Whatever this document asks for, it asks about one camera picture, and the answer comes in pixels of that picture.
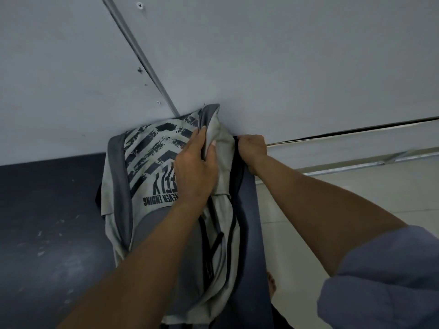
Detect person's right forearm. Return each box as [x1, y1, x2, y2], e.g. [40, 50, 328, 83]
[253, 156, 409, 279]

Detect person's left forearm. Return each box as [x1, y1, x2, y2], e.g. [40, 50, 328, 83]
[56, 199, 220, 329]

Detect grey metal wall strip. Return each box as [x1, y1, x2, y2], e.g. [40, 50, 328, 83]
[100, 0, 180, 117]

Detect blue shirt sleeve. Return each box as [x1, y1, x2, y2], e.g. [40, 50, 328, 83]
[317, 225, 439, 329]

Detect grey backpack with black print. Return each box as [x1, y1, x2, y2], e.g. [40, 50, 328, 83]
[96, 103, 248, 326]

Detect metal floor rail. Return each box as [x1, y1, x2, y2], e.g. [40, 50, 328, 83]
[298, 146, 439, 177]

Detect dark trousers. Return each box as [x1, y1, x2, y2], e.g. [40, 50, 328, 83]
[271, 303, 298, 329]

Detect person's left hand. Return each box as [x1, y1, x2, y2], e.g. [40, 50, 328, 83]
[174, 127, 220, 209]

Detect person's bare foot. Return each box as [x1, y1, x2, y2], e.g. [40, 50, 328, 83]
[266, 271, 277, 301]

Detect person's right hand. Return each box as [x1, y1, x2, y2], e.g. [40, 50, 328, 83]
[237, 134, 268, 176]

